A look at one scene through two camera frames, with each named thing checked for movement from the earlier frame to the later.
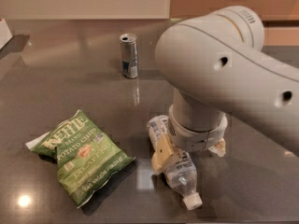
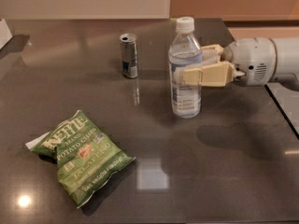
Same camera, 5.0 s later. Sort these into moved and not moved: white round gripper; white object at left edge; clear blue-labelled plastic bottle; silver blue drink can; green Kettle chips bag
Moved: white round gripper; clear blue-labelled plastic bottle
Not moved: white object at left edge; silver blue drink can; green Kettle chips bag
